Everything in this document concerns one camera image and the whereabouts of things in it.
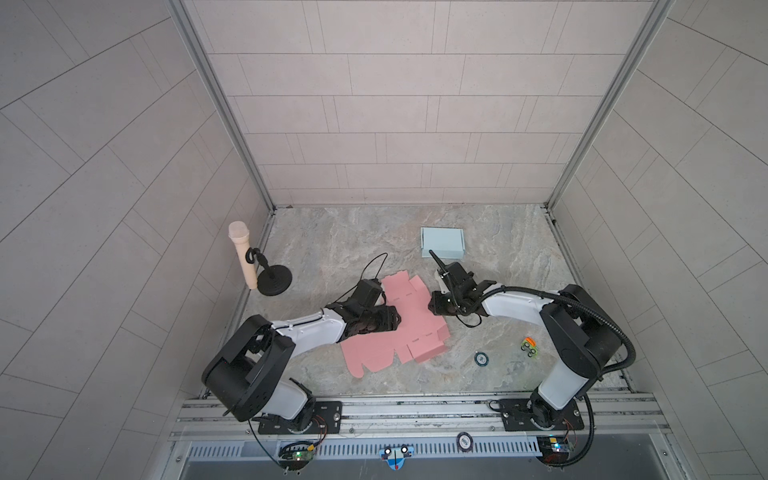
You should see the light blue paper box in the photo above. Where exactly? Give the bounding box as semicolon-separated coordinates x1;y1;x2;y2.
420;227;466;260

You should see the pink paper box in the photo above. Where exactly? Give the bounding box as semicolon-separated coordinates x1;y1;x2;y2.
340;271;450;378

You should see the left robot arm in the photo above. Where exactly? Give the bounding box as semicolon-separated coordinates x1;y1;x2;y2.
201;279;401;431

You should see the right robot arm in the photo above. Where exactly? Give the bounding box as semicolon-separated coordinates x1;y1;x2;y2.
428;257;637;430

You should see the blue poker chip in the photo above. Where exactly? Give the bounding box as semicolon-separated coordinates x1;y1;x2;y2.
474;352;489;367

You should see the orange green small toy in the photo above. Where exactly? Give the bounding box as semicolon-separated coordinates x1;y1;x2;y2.
521;337;538;358

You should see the black round microphone stand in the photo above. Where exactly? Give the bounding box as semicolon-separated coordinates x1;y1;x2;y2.
244;247;293;297

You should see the blue sticker with eyes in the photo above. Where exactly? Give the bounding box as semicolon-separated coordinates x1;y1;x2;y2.
379;445;414;471

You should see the round black white badge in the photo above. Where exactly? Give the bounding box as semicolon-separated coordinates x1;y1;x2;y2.
456;432;474;453

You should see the beige wooden microphone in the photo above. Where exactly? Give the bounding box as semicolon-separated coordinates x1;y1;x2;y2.
228;220;258;290

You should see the left green circuit board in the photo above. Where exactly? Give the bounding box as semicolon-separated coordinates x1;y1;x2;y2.
278;441;317;469

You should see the green circuit board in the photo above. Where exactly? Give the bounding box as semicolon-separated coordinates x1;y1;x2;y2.
536;436;571;464
278;441;317;469

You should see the right green circuit board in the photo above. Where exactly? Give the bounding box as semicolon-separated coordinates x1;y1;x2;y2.
536;436;571;464

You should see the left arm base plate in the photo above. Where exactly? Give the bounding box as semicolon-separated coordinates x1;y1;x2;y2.
257;401;343;435

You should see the aluminium mounting rail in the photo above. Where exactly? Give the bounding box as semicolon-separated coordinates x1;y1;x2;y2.
169;390;671;441

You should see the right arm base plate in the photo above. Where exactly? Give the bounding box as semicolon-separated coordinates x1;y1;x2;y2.
494;398;586;432

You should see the black corrugated cable conduit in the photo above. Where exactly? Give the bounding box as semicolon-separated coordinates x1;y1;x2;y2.
467;284;637;467

